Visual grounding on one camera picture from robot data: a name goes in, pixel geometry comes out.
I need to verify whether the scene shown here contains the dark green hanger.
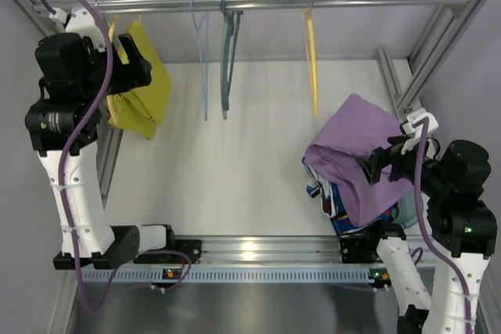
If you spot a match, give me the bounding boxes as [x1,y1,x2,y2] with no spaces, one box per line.
[219,0,243,120]

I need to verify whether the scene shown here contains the slotted cable duct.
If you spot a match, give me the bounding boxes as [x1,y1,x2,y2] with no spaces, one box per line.
[80,265,388,284]

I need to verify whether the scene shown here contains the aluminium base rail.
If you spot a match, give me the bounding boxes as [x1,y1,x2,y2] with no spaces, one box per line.
[176,235,381,266]

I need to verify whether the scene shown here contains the colourful printed garment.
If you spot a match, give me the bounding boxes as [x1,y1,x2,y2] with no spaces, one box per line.
[301,156,400,237]

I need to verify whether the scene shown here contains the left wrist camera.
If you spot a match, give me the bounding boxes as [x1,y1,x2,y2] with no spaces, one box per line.
[49,8,69,25]

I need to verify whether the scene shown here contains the yellow plastic hanger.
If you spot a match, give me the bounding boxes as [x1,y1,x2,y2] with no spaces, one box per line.
[301,9,319,117]

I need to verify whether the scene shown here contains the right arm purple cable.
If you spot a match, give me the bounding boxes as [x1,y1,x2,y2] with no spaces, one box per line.
[410,120,477,334]

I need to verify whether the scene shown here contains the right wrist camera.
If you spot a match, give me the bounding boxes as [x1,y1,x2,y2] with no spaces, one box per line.
[401,108,439,141]

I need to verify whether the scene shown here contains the cream plastic hanger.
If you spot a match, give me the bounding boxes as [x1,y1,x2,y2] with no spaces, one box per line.
[106,15,121,126]

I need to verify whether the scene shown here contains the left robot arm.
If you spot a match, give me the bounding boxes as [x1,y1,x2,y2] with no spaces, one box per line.
[24,7,175,270]

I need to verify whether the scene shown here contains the right aluminium frame post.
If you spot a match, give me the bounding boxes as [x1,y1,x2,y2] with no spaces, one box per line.
[375,0,488,117]

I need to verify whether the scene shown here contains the purple garment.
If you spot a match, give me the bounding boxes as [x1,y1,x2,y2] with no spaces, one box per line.
[305,94,413,227]

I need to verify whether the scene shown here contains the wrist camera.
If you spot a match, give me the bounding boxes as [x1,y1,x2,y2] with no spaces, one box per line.
[49,8,69,25]
[401,108,439,141]

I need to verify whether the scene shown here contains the light blue wire hanger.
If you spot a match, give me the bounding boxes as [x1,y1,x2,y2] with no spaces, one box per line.
[189,0,210,121]

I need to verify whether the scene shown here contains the yellow-green trousers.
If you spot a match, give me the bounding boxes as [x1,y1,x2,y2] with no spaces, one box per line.
[108,19,171,140]

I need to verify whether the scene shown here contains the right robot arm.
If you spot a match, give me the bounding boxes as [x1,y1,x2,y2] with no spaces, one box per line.
[340,137,497,333]

